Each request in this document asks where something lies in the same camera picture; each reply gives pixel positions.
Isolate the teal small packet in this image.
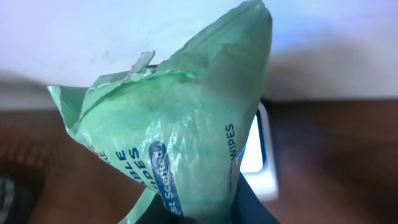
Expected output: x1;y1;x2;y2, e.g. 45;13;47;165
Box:
49;1;272;223

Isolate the white barcode scanner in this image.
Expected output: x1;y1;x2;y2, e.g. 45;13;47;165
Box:
241;103;279;202

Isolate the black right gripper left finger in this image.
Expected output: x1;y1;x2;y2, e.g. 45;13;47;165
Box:
136;195;199;224

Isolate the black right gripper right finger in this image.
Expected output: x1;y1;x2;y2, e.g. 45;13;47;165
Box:
231;173;280;224

